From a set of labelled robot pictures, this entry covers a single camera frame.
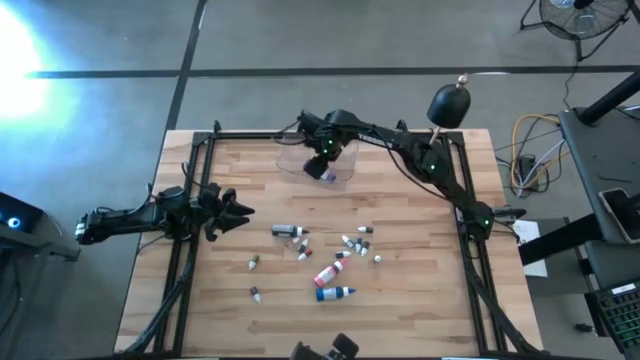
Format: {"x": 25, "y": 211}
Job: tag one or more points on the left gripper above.
{"x": 210, "y": 210}

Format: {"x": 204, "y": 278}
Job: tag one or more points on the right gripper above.
{"x": 322, "y": 156}

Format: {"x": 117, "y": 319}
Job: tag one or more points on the small brown food coloring bottle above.
{"x": 365, "y": 248}
{"x": 292, "y": 243}

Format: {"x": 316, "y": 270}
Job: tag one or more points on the small dark food coloring bottle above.
{"x": 303, "y": 246}
{"x": 358, "y": 245}
{"x": 348, "y": 242}

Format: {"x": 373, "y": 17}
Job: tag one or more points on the small black food coloring bottle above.
{"x": 366, "y": 229}
{"x": 344, "y": 254}

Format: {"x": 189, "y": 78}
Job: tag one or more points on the small purple food coloring bottle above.
{"x": 255, "y": 292}

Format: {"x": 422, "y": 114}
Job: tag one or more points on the black white bottle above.
{"x": 306, "y": 254}

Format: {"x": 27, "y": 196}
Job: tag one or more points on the large pink food coloring bottle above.
{"x": 325, "y": 276}

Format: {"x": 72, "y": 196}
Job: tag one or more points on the large blue food coloring bottle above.
{"x": 330, "y": 293}

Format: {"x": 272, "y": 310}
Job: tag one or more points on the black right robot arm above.
{"x": 400, "y": 145}

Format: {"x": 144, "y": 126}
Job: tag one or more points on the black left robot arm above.
{"x": 125, "y": 222}

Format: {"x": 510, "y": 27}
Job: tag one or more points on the clear plastic container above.
{"x": 290, "y": 160}

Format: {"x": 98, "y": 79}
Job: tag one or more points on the black desk lamp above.
{"x": 447, "y": 107}

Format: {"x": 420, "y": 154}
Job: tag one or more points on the black rounded device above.
{"x": 345, "y": 346}

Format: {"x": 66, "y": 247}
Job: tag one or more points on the black power strip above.
{"x": 527, "y": 167}

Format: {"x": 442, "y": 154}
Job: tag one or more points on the black box with blue light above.
{"x": 20, "y": 212}

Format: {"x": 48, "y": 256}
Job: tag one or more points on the white paper sheet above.
{"x": 530, "y": 232}

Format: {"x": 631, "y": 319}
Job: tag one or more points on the black desk foot bar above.
{"x": 610, "y": 97}
{"x": 560, "y": 240}

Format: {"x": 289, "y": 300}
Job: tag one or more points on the grey desk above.
{"x": 590, "y": 150}

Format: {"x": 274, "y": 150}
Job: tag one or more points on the black floor fan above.
{"x": 580, "y": 22}

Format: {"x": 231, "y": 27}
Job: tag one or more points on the smartphone in beige case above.
{"x": 622, "y": 212}

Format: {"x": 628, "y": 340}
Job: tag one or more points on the small black plug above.
{"x": 585, "y": 329}

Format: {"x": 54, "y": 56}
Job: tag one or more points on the backlit black keyboard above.
{"x": 620, "y": 315}

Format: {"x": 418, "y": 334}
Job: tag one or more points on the black aluminium frame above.
{"x": 250, "y": 135}

